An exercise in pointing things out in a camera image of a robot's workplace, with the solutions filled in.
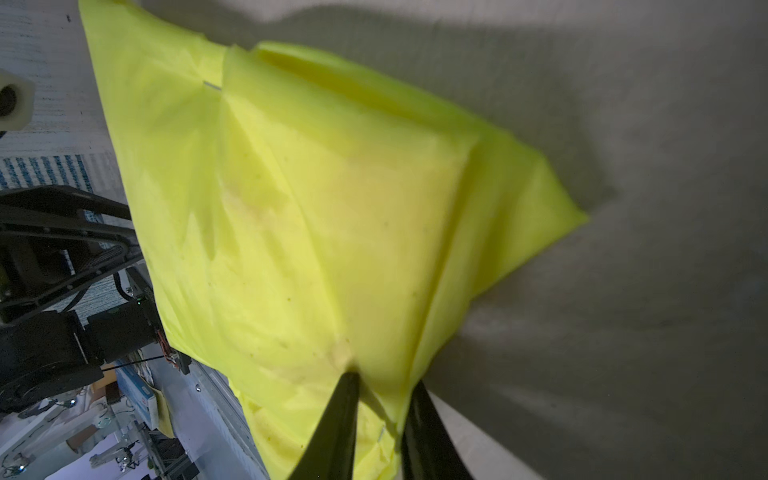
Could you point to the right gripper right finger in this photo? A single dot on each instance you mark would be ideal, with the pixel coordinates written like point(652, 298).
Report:
point(427, 450)

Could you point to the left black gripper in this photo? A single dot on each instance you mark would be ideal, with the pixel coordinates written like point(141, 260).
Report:
point(50, 251)

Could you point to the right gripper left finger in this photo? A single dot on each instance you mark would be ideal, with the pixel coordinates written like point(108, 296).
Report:
point(330, 452)

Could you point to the small yellow raincoat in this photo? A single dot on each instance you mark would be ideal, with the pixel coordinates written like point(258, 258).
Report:
point(301, 215)

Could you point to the white raincoat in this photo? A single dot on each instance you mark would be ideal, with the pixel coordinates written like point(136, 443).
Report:
point(635, 348)

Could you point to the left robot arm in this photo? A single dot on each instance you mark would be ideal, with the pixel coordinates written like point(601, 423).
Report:
point(72, 300)

